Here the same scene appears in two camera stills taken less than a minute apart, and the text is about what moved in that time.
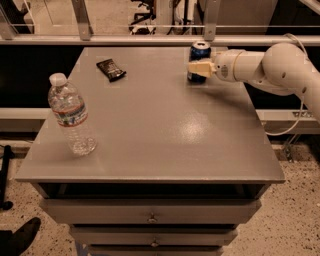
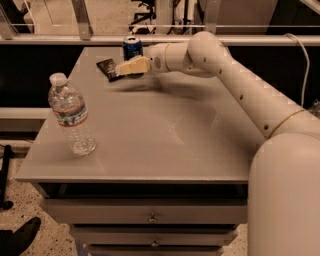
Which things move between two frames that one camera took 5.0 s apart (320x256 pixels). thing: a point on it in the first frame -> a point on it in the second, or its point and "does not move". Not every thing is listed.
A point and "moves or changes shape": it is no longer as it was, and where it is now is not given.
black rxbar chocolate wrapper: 110,69 does not move
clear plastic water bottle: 72,114 does not move
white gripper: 224,67 -> 156,58
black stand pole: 8,154 does not move
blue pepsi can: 200,50 moves or changes shape
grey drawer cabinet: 177,165 does not move
